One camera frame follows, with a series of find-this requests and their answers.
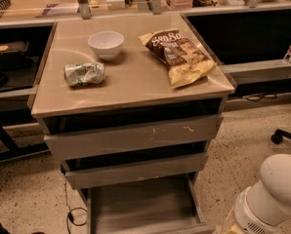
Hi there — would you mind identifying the grey bottom drawer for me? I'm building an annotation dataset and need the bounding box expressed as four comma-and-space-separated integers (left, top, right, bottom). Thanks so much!
87, 175, 215, 234

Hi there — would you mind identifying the black cable under ledge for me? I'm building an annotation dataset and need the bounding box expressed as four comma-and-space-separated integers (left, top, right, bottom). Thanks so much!
241, 93, 278, 102

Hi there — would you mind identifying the black floor cable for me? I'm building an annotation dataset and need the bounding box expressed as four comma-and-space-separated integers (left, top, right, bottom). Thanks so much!
64, 178, 89, 234

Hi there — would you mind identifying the grey drawer cabinet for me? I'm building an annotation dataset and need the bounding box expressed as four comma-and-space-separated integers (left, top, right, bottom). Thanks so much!
27, 13, 237, 234

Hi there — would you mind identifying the brown yellow chip bag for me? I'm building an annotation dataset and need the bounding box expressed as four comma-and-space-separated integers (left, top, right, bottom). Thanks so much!
139, 28, 217, 88

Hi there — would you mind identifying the purple white paper packet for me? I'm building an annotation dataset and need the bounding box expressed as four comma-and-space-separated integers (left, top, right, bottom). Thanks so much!
42, 3, 79, 17

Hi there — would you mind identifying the white yellow-padded gripper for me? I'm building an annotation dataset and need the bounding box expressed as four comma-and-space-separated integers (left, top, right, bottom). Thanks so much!
221, 209, 246, 234

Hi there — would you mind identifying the white bowl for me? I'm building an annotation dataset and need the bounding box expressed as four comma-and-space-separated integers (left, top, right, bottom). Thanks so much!
88, 31, 124, 60

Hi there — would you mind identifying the grey drawer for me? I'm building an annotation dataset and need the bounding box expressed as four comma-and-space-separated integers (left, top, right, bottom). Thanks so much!
65, 152, 207, 189
45, 114, 223, 161
87, 175, 215, 234

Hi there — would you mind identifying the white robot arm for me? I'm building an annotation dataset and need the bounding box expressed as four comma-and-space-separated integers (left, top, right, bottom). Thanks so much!
221, 154, 291, 234

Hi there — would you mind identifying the grey top drawer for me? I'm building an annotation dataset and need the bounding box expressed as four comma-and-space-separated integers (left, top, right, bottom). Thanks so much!
45, 114, 223, 161

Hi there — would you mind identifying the black office chair base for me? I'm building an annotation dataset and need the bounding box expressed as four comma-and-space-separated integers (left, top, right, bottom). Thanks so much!
270, 129, 291, 144

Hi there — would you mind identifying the grey middle drawer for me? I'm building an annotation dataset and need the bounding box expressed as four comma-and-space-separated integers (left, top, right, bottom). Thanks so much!
65, 152, 207, 189

